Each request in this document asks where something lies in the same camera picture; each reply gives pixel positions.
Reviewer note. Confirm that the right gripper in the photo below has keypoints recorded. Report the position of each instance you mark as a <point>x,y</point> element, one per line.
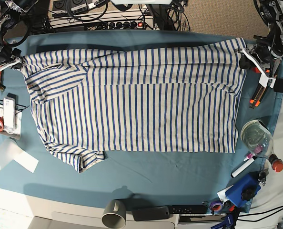
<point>11,59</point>

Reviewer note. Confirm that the orange black utility knife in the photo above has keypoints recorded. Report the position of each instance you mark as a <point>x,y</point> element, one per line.
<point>257,96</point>

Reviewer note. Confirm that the white blister pack box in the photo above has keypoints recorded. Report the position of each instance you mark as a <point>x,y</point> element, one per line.
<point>9,113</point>

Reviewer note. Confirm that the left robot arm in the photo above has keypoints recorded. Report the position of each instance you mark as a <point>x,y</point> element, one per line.
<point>271,13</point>

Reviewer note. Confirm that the blue box with knob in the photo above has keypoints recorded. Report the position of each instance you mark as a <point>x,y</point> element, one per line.
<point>243,190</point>

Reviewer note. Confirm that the white paper roll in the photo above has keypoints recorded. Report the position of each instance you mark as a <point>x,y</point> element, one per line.
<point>10,151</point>

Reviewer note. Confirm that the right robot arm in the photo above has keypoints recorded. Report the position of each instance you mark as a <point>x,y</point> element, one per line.
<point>13,12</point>

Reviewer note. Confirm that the white marker pen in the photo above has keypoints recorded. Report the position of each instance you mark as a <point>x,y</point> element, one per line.
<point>248,160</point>

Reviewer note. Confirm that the grey ceramic mug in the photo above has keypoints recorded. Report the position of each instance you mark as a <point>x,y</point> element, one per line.
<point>114,216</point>

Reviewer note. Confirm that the blue clamp bottom edge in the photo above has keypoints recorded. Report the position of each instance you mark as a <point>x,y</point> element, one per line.
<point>229,222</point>

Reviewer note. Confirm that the teal table cloth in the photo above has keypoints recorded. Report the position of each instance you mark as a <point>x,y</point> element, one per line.
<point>143,179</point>

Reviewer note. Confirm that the blue white striped T-shirt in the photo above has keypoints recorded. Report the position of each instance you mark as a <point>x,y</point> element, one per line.
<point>182,99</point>

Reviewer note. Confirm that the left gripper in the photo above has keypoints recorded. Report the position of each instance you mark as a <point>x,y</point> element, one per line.
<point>260,56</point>

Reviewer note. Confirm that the black power strip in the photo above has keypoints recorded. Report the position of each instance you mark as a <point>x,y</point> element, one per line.
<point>119,25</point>

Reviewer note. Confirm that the purple tape roll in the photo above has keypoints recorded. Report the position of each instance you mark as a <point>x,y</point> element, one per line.
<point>216,206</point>

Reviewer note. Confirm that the clear bottle red cap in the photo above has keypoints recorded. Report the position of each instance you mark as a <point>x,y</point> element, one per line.
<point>259,142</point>

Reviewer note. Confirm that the black smartphone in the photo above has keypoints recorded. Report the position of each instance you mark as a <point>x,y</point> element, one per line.
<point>150,214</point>

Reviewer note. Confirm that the black square block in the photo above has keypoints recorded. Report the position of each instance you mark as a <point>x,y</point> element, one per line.
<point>278,86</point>

